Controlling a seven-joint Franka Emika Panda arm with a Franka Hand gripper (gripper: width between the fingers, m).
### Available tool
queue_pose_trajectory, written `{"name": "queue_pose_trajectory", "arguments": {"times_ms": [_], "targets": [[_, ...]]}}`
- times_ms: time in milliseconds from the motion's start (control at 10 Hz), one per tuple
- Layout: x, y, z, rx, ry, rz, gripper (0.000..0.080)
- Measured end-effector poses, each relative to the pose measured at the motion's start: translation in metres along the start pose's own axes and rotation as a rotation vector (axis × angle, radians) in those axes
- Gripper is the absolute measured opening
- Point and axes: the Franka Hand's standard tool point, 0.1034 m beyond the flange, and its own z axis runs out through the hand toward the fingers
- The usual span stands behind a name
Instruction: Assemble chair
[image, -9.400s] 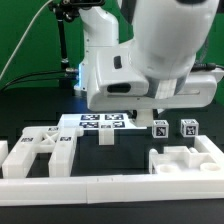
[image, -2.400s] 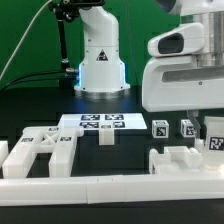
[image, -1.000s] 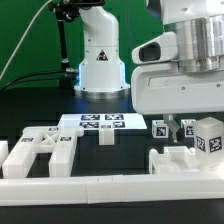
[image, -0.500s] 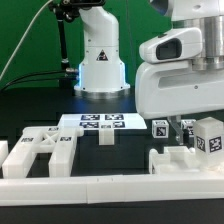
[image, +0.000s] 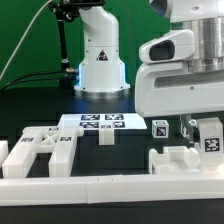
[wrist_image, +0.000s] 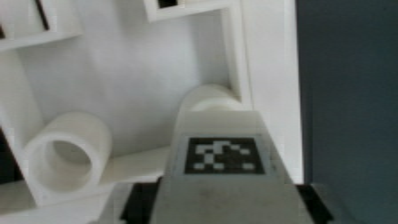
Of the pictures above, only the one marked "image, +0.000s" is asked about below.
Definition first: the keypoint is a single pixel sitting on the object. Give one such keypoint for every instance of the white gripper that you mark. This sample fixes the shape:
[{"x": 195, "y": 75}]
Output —
[{"x": 166, "y": 85}]

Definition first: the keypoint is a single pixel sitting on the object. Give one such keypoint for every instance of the white chair seat part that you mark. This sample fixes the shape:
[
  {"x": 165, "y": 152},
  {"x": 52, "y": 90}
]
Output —
[{"x": 173, "y": 159}]

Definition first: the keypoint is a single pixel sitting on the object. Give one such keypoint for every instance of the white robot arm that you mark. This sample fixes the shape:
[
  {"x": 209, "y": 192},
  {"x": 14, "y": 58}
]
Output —
[{"x": 102, "y": 71}]

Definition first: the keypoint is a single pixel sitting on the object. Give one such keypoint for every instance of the white chair back part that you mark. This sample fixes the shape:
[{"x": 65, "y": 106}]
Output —
[{"x": 60, "y": 142}]

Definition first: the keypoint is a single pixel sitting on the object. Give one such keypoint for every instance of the white tagged cube left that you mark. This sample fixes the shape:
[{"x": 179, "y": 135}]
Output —
[{"x": 160, "y": 128}]

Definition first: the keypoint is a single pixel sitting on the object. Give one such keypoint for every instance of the white base tag plate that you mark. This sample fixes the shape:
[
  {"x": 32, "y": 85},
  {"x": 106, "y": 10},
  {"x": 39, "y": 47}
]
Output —
[{"x": 109, "y": 120}]

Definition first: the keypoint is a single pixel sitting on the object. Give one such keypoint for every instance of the black camera stand pole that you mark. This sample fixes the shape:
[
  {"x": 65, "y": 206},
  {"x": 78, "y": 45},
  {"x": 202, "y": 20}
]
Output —
[{"x": 68, "y": 11}]

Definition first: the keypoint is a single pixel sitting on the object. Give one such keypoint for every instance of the white U-shaped fence frame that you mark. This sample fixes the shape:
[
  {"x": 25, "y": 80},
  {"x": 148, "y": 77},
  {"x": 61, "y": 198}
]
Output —
[{"x": 38, "y": 188}]

